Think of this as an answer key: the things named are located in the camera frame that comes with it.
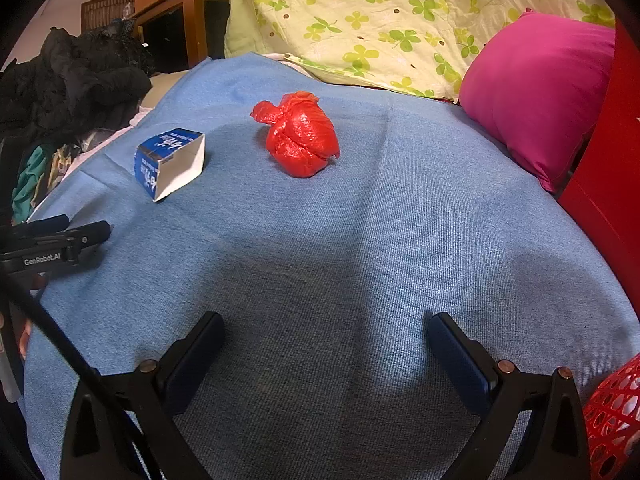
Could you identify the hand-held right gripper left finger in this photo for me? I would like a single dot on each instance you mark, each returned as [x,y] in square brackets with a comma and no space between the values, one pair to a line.
[192,360]

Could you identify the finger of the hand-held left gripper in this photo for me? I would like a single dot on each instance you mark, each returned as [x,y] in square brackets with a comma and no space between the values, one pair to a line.
[50,223]
[95,232]

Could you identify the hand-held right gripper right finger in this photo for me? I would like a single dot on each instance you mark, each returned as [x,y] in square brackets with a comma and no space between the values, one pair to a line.
[457,360]

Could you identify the red plastic mesh basket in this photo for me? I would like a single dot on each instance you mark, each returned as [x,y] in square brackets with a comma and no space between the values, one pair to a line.
[615,410]

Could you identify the pile of coloured clothes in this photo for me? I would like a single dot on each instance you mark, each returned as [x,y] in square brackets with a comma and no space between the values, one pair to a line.
[30,175]

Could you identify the blue and white carton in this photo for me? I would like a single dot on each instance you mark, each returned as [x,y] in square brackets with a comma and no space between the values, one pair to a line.
[175,170]

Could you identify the black jacket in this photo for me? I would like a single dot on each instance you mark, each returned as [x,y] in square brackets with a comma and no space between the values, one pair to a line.
[65,80]

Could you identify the blue cloth cover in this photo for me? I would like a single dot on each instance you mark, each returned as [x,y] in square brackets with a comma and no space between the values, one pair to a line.
[320,235]

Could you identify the brown slatted panel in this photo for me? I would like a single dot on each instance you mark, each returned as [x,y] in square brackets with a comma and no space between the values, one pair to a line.
[107,10]

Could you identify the red plastic bag ball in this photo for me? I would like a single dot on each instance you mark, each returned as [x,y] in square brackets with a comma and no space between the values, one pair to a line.
[300,135]

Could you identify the red gift bag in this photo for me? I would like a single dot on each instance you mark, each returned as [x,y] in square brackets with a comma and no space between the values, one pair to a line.
[615,185]

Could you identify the pink pillow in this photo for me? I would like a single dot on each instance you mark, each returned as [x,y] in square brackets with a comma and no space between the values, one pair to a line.
[540,85]

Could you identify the green clover print blanket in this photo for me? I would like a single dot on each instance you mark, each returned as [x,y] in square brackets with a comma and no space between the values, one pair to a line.
[375,10]

